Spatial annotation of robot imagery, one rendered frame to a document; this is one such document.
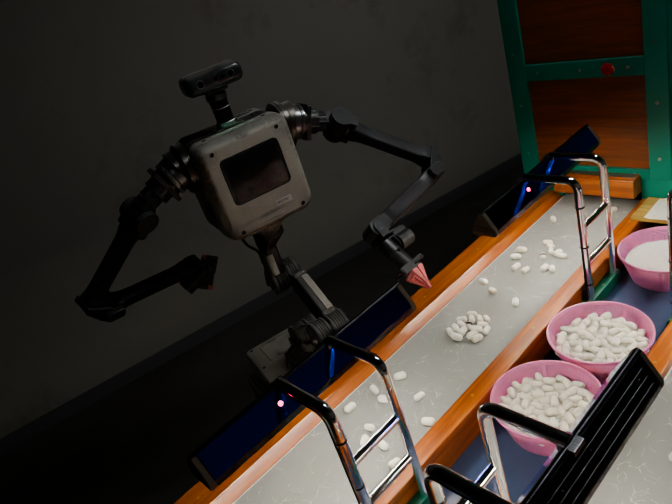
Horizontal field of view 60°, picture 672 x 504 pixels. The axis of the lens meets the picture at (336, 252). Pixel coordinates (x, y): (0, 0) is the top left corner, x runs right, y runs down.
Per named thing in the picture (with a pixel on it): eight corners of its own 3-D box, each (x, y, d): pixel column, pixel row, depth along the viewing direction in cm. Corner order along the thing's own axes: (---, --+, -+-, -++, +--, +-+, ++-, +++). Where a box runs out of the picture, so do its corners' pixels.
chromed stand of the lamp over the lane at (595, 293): (535, 300, 190) (514, 176, 170) (565, 268, 200) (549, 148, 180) (592, 314, 176) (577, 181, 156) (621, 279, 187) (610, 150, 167)
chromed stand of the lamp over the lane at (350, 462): (327, 521, 141) (263, 383, 121) (381, 463, 151) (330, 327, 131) (383, 565, 127) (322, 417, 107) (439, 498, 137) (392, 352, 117)
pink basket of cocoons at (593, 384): (475, 438, 149) (468, 412, 145) (530, 374, 162) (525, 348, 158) (575, 486, 129) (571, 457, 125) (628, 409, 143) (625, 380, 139)
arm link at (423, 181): (422, 175, 215) (436, 157, 207) (434, 185, 215) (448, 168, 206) (356, 238, 190) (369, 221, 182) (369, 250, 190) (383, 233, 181)
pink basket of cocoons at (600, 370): (544, 387, 157) (539, 360, 153) (556, 325, 177) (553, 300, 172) (657, 396, 144) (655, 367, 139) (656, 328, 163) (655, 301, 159)
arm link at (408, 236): (361, 237, 191) (372, 223, 184) (383, 222, 197) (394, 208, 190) (385, 264, 189) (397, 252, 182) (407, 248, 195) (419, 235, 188)
